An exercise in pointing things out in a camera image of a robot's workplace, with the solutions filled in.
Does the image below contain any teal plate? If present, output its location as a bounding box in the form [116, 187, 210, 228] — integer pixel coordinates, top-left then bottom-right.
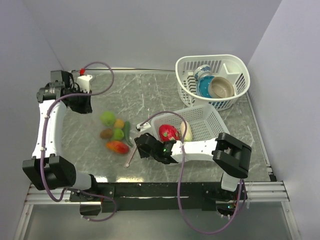
[196, 75, 214, 98]

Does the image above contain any rectangular white perforated basket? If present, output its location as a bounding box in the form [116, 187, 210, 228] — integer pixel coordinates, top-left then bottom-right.
[149, 103, 231, 166]

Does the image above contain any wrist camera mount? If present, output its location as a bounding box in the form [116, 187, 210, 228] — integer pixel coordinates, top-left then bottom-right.
[136, 122, 152, 133]
[76, 68, 94, 93]

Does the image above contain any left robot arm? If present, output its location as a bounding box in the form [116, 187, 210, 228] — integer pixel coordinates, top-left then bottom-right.
[22, 70, 100, 201]

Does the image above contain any fake brown kiwi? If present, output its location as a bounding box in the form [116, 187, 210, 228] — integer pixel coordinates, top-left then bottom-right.
[99, 128, 114, 140]

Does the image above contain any fake green apple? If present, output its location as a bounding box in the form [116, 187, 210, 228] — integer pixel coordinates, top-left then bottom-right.
[111, 128, 125, 141]
[100, 111, 116, 127]

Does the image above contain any clear zip top bag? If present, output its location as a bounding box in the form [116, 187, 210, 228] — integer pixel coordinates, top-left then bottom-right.
[99, 111, 137, 168]

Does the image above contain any fake green chili pepper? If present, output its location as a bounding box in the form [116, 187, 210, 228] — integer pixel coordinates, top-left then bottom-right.
[123, 121, 134, 147]

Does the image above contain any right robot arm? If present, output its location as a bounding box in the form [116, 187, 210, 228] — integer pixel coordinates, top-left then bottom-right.
[134, 132, 252, 199]

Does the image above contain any beige bowl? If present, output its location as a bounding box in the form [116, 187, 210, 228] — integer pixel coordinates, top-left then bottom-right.
[208, 76, 235, 99]

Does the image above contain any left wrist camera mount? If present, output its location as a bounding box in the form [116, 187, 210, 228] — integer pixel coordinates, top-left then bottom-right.
[76, 68, 94, 93]

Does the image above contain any fake orange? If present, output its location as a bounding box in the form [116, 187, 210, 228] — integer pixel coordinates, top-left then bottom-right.
[113, 118, 125, 129]

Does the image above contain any aluminium frame rail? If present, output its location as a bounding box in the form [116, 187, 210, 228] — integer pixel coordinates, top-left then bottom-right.
[24, 181, 290, 205]

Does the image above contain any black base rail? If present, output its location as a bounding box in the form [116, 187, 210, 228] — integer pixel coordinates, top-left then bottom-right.
[69, 186, 247, 216]

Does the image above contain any blue white patterned bowl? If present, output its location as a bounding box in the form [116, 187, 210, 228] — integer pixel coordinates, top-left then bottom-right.
[193, 64, 212, 81]

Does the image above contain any fake white radish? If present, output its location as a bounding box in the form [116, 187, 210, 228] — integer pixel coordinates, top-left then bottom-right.
[180, 121, 193, 142]

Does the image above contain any fake carrot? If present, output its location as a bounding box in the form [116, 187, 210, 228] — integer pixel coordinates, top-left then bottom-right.
[105, 140, 130, 155]

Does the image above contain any purple cable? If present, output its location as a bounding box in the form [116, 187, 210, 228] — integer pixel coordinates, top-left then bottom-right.
[39, 61, 118, 223]
[138, 111, 247, 235]

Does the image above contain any round white dish basket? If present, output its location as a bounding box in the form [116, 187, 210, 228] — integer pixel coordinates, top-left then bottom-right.
[175, 54, 251, 111]

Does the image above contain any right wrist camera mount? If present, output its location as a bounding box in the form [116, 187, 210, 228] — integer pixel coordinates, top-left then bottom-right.
[136, 122, 152, 133]

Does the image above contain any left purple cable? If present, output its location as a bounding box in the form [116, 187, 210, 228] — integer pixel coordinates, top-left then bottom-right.
[39, 61, 118, 223]

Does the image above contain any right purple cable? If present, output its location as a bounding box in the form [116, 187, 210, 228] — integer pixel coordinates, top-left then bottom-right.
[138, 111, 247, 235]

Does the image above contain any fake red dragon fruit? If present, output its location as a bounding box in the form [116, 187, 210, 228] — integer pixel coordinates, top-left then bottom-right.
[158, 124, 180, 142]

